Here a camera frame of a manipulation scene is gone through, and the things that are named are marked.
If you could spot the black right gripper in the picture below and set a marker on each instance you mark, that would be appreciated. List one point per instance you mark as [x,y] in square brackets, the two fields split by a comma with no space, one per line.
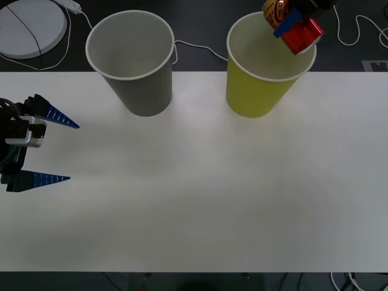
[325,3]

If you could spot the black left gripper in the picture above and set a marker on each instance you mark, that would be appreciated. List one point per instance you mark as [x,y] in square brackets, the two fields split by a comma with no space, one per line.
[12,159]

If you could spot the red drink can gold top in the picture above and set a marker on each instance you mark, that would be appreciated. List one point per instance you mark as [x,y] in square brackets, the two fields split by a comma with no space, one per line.
[301,38]

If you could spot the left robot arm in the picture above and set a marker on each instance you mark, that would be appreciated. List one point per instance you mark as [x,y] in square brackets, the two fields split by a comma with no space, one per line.
[22,138]

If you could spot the yellow-green plastic waste bin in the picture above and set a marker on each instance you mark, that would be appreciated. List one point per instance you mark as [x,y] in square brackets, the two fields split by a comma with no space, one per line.
[254,94]

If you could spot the grey floor plate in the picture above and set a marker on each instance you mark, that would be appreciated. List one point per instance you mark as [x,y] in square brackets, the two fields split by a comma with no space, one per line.
[376,65]

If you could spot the grey plastic waste bin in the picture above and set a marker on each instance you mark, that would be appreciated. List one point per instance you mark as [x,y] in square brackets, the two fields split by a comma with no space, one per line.
[142,91]

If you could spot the round white flat disc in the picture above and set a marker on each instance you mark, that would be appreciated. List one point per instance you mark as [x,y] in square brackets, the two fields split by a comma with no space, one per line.
[27,30]

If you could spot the white power strip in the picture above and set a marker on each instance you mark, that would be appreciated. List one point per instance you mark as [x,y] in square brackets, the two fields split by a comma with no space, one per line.
[69,4]

